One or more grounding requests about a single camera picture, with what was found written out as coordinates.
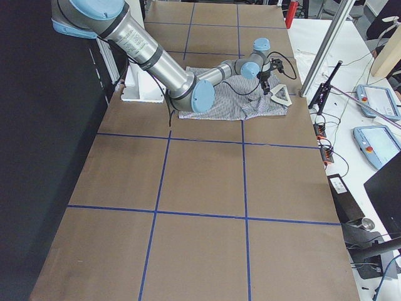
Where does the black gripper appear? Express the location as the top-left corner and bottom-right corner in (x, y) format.
(258, 58), (284, 95)

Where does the blue white striped polo shirt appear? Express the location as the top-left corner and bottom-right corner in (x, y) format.
(178, 75), (288, 121)

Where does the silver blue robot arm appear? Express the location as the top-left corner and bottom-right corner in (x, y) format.
(51, 1), (275, 113)

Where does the red cylinder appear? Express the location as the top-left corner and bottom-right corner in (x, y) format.
(285, 0), (299, 29)

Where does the orange black connector strip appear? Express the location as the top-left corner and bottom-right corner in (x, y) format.
(313, 123), (334, 166)

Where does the far blue teach pendant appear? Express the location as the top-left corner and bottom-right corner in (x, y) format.
(357, 85), (400, 121)

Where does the blue teach pendant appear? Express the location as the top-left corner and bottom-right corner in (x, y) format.
(352, 125), (400, 169)
(357, 85), (400, 121)

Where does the near blue teach pendant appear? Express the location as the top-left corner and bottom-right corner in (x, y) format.
(352, 125), (400, 169)

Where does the black box with white label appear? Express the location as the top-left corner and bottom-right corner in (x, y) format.
(327, 174), (365, 223)

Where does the black monitor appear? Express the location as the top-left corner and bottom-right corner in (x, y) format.
(364, 153), (401, 238)

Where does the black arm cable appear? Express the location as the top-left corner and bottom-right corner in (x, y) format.
(221, 51), (297, 97)

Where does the black camera stand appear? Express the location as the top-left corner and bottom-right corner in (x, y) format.
(308, 60), (343, 115)

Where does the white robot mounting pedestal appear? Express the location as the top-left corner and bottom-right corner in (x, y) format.
(121, 63), (165, 103)

